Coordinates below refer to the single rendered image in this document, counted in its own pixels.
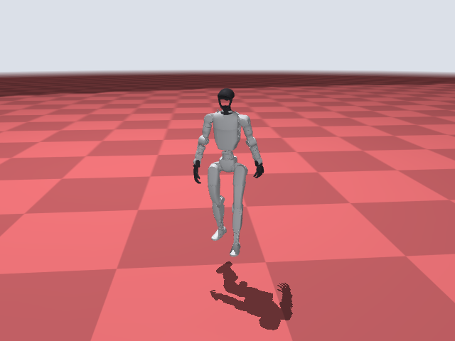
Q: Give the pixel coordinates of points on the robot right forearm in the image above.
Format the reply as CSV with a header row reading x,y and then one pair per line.
x,y
199,153

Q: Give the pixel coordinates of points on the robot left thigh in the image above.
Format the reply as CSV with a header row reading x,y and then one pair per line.
x,y
239,182

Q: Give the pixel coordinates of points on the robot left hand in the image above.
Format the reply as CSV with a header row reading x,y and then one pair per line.
x,y
260,169

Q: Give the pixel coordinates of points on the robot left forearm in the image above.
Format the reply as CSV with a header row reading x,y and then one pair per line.
x,y
255,153

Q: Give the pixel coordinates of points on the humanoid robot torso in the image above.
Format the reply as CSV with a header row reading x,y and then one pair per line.
x,y
227,132

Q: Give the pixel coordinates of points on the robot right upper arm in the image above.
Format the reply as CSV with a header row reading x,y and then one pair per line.
x,y
208,119

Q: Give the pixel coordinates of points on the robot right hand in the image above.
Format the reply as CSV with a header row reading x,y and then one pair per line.
x,y
195,171

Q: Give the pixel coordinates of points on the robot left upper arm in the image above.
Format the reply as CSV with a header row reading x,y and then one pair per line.
x,y
244,121

